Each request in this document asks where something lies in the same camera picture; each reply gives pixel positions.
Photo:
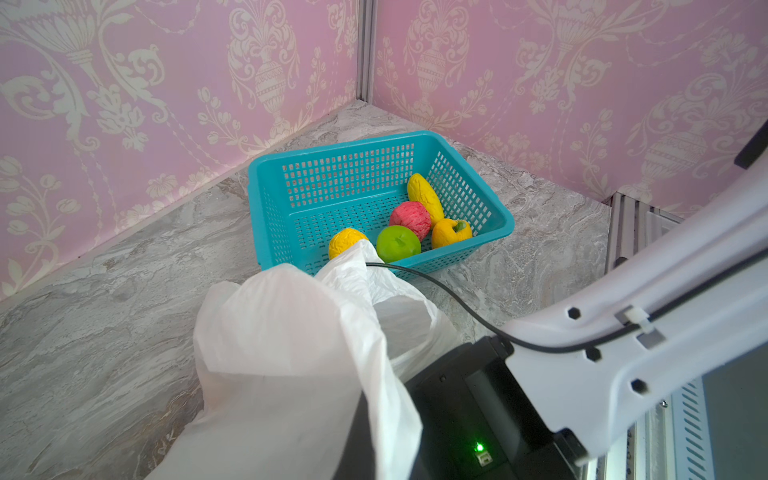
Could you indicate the white plastic bag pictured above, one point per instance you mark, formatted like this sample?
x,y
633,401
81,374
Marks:
x,y
285,358

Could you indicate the green fruit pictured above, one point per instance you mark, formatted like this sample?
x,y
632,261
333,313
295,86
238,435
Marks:
x,y
396,243

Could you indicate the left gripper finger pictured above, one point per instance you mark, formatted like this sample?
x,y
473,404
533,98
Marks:
x,y
358,458

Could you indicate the teal plastic basket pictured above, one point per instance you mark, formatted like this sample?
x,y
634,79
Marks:
x,y
300,199

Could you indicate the yellow bell pepper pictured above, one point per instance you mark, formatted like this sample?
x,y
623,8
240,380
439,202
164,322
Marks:
x,y
447,232

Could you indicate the aluminium front rail frame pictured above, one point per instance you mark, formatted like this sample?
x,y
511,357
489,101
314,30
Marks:
x,y
671,440

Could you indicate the pink fruit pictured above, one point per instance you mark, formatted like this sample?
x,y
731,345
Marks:
x,y
414,216

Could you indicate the yellow bumpy long fruit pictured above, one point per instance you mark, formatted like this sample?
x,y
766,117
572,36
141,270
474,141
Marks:
x,y
421,191

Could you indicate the right corner aluminium post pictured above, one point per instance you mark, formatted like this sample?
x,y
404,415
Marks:
x,y
367,19

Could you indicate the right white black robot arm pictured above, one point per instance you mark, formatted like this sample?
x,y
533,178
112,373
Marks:
x,y
545,394

